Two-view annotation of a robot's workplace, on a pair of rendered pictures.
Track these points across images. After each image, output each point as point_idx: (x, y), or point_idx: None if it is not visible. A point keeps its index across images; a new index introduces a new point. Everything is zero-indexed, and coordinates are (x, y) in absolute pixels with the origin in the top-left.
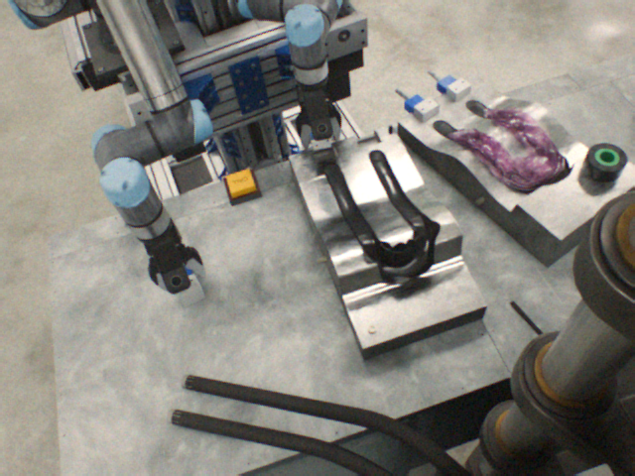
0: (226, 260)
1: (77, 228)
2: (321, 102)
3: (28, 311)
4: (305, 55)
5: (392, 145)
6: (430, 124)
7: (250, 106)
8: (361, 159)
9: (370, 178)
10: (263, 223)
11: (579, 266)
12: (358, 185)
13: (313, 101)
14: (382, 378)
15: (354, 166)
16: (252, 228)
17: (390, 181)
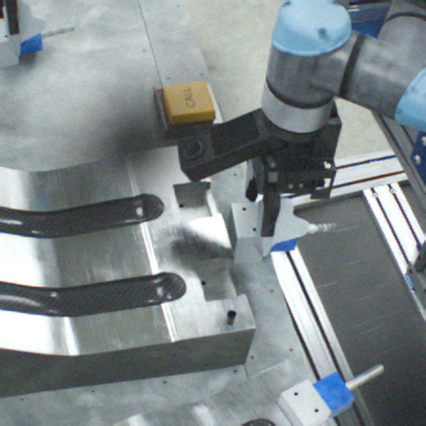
0: (50, 92)
1: None
2: (243, 140)
3: (235, 34)
4: (270, 50)
5: (193, 319)
6: (268, 415)
7: (420, 164)
8: (164, 259)
9: (113, 267)
10: (105, 139)
11: None
12: (101, 245)
13: (246, 125)
14: None
15: (149, 245)
16: (99, 124)
17: (103, 302)
